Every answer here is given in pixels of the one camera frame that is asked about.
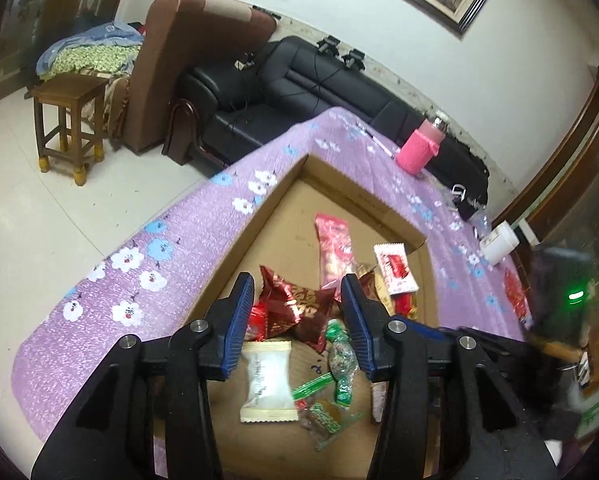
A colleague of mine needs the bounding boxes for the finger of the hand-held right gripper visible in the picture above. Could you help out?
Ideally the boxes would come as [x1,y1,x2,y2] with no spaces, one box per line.
[399,316,536,362]

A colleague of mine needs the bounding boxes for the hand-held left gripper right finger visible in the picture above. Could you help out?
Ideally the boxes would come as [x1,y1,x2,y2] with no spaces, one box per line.
[340,274,560,480]

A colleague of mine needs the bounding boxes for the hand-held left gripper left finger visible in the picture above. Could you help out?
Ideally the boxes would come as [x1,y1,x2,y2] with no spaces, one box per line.
[32,272,255,480]

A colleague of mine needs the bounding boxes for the small red candy packet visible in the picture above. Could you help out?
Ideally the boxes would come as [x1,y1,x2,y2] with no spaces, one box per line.
[246,307,270,342]

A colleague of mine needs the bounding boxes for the glossy red snack packet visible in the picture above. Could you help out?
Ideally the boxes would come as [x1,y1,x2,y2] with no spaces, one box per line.
[392,292,423,322]

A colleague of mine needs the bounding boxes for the green candy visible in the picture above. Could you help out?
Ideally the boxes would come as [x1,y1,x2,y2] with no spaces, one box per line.
[326,319,359,407]

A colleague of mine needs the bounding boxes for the golden biscuit packet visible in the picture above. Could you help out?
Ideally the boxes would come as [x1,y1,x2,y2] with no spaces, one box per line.
[357,262,395,316]

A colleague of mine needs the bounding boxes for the dark red gold-print packet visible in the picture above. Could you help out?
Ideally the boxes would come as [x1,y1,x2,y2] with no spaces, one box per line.
[289,284,336,353]

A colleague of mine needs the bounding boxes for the red foil packet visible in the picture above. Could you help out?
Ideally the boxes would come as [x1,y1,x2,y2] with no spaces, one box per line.
[258,265,300,336]

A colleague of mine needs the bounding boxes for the white green-print snack packet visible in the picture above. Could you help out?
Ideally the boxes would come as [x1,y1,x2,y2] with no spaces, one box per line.
[239,340,300,423]

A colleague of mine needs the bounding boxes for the white red-print snack packet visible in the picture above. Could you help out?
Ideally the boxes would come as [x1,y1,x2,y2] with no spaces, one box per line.
[373,242,420,295]

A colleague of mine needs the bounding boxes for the long red snack packet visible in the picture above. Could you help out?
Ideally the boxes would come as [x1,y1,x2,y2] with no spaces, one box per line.
[314,212,356,303]

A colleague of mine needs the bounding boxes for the yellow cake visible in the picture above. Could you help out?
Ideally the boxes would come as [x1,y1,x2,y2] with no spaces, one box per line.
[292,374,365,452]

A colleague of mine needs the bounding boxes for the shallow cardboard box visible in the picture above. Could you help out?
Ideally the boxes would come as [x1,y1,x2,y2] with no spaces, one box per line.
[152,152,443,480]

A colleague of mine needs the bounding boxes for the purple floral tablecloth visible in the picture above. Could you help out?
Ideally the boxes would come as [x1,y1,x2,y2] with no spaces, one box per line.
[12,106,535,443]

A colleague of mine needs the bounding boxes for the small black pouch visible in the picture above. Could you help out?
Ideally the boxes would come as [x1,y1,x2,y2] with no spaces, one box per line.
[452,185,483,221]

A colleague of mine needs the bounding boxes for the wooden door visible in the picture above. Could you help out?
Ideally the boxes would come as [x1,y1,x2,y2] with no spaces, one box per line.
[489,65,599,396]

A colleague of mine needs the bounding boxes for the pink thermos bottle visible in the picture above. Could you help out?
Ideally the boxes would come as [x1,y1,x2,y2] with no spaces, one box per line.
[396,116,450,176]

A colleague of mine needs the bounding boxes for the thin pen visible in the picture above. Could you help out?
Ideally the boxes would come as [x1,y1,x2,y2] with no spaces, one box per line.
[367,131,396,159]

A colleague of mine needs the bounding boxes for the black leather sofa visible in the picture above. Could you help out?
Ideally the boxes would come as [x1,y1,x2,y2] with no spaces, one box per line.
[162,36,490,206]

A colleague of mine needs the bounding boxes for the brown armchair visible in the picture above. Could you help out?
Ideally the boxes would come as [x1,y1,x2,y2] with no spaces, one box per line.
[124,0,277,153]

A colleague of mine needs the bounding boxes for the wooden stool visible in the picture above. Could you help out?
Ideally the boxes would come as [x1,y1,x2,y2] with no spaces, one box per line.
[29,72,111,187]

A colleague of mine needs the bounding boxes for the green and blue blanket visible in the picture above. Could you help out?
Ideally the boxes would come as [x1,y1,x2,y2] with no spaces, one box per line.
[36,21,145,81]

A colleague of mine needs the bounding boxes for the wooden glass-door cabinet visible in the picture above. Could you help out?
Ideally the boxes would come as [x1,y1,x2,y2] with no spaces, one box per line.
[0,0,135,111]

